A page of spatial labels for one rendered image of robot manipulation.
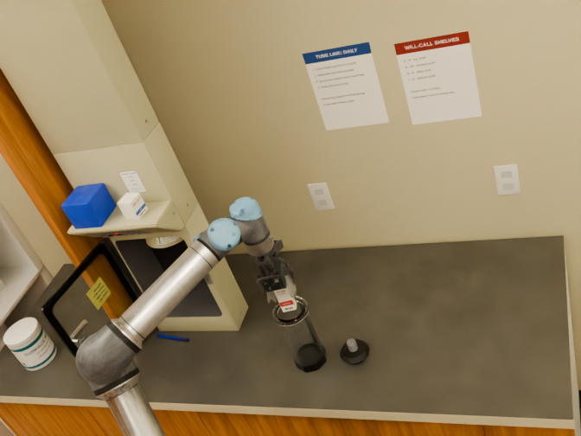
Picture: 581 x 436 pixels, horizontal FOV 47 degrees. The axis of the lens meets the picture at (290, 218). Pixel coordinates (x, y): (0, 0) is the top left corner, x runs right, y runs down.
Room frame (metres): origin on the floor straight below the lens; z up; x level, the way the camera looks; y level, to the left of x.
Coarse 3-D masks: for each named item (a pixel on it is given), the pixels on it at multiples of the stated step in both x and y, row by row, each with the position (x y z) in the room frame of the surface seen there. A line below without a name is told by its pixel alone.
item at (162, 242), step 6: (150, 240) 1.84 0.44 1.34; (156, 240) 1.82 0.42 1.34; (162, 240) 1.81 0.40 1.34; (168, 240) 1.80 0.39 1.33; (174, 240) 1.80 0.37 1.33; (180, 240) 1.80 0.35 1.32; (150, 246) 1.83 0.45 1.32; (156, 246) 1.81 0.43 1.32; (162, 246) 1.80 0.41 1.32; (168, 246) 1.80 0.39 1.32
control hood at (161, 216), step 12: (156, 204) 1.73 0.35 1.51; (168, 204) 1.71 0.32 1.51; (120, 216) 1.75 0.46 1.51; (144, 216) 1.69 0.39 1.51; (156, 216) 1.67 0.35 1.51; (168, 216) 1.68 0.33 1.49; (72, 228) 1.78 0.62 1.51; (84, 228) 1.76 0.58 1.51; (96, 228) 1.73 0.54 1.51; (108, 228) 1.71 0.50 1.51; (120, 228) 1.69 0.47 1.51; (132, 228) 1.67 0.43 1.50; (144, 228) 1.66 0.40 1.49; (156, 228) 1.66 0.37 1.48; (168, 228) 1.67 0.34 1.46; (180, 228) 1.70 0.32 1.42
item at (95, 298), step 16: (96, 272) 1.79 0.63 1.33; (112, 272) 1.83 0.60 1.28; (80, 288) 1.73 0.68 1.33; (96, 288) 1.77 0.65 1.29; (112, 288) 1.81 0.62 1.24; (64, 304) 1.68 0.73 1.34; (80, 304) 1.71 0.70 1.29; (96, 304) 1.75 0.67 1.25; (112, 304) 1.79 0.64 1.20; (128, 304) 1.82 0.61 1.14; (64, 320) 1.65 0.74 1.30; (80, 320) 1.69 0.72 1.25; (96, 320) 1.72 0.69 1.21; (80, 336) 1.66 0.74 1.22
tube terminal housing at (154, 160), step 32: (160, 128) 1.82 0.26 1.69; (64, 160) 1.87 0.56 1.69; (96, 160) 1.82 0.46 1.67; (128, 160) 1.77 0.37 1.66; (160, 160) 1.76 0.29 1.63; (128, 192) 1.79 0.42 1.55; (160, 192) 1.74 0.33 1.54; (192, 192) 1.82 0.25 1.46; (192, 224) 1.76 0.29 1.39; (224, 288) 1.76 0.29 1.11; (192, 320) 1.81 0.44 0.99; (224, 320) 1.75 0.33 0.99
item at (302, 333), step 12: (300, 300) 1.50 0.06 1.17; (276, 312) 1.49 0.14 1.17; (288, 312) 1.52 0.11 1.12; (300, 312) 1.52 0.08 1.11; (300, 324) 1.44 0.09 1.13; (312, 324) 1.47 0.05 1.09; (288, 336) 1.45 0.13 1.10; (300, 336) 1.44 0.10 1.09; (312, 336) 1.45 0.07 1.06; (300, 348) 1.44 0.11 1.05; (312, 348) 1.44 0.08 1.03; (300, 360) 1.45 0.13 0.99; (312, 360) 1.44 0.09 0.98
